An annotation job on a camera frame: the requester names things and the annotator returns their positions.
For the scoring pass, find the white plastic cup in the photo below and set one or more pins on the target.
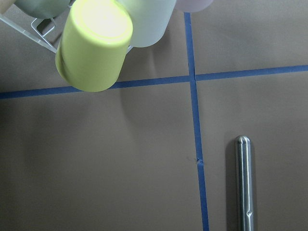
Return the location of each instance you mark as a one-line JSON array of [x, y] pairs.
[[150, 19]]

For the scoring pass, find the green plastic cup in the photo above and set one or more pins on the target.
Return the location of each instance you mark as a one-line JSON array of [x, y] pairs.
[[42, 9]]

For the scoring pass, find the white wire cup rack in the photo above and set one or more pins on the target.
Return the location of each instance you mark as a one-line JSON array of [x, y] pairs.
[[41, 27]]

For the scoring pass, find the steel muddler with black tip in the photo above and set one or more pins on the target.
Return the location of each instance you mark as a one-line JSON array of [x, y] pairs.
[[245, 183]]

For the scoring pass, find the pink plastic cup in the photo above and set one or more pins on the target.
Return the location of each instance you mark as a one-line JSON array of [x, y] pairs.
[[191, 6]]

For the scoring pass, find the yellow-green plastic cup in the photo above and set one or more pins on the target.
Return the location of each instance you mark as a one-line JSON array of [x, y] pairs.
[[94, 44]]

